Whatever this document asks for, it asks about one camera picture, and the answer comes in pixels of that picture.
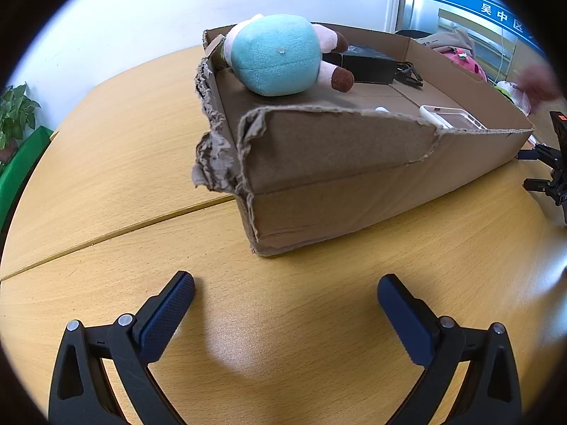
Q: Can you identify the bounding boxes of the blurred reddish object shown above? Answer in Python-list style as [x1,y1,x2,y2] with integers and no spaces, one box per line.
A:
[518,64,560,107]

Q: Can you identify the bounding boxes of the white and green plush toy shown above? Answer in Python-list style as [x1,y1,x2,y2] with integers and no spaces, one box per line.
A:
[495,80,532,116]

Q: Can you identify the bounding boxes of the white phone case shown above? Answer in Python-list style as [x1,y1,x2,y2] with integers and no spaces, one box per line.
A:
[419,104,490,132]

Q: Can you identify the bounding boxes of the black product box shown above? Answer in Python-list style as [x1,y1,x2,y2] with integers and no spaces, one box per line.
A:
[330,44,399,86]

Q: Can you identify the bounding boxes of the pink plush toy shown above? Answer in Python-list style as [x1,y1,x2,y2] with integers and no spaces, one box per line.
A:
[443,46,488,83]

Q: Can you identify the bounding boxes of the black sunglasses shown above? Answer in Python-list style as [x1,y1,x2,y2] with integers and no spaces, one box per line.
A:
[394,61,425,88]

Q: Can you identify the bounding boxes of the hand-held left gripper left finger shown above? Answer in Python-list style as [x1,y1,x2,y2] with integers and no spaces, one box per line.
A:
[48,270,196,425]

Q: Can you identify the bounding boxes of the torn cardboard box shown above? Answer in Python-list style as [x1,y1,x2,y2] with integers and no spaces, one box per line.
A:
[191,22,537,257]

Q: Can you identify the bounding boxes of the teal and pink plush pig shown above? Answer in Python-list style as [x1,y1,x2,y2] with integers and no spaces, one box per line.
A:
[219,14,355,97]

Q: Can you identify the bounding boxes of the wooden desktop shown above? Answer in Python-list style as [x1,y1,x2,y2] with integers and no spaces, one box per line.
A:
[0,44,567,425]

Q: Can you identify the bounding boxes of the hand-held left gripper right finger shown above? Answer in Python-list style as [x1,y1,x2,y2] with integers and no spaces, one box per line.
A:
[376,273,522,425]

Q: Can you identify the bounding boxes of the beige and black cloth bag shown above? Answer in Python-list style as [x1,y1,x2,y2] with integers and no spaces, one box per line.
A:
[394,28,477,56]

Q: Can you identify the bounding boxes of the large potted green plant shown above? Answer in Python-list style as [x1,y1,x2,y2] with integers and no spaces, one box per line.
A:
[0,82,41,162]

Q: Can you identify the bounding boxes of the green table cloth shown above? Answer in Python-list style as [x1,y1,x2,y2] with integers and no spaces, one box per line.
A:
[0,126,54,231]

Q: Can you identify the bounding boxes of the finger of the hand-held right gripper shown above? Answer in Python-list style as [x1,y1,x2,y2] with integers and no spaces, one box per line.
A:
[517,144,561,169]
[523,177,563,198]

